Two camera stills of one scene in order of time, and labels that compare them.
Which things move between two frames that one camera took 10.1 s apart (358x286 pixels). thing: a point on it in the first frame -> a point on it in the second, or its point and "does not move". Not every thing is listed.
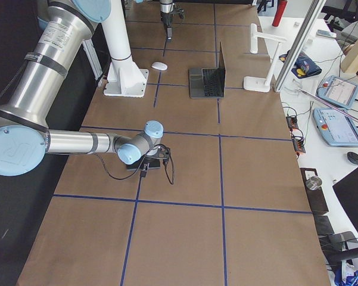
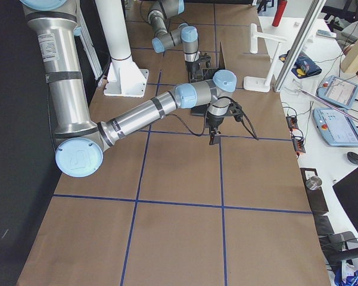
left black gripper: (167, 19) -> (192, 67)
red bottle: (281, 6) does not move
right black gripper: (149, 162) -> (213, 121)
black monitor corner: (353, 192) does not move
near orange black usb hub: (299, 145) does not move
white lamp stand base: (262, 84) does not move
